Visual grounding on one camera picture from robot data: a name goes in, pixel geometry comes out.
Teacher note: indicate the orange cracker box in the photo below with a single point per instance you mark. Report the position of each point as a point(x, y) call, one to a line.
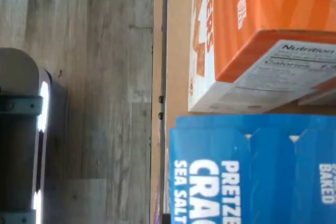
point(267, 19)
point(323, 93)

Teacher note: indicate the shiny metal bar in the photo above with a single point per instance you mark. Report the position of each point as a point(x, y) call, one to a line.
point(43, 108)

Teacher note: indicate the grey metal shelf rail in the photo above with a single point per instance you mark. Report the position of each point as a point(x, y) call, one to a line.
point(163, 37)

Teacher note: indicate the brown shelf board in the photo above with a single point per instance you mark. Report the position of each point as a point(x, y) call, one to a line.
point(178, 51)

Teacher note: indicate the teal metal bracket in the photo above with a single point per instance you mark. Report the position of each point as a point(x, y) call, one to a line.
point(23, 105)
point(18, 217)

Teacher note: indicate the blue pretzel crisps box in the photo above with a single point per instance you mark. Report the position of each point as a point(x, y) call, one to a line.
point(236, 176)
point(262, 121)

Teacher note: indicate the grey robot base platform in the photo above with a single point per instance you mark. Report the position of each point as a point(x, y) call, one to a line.
point(18, 72)

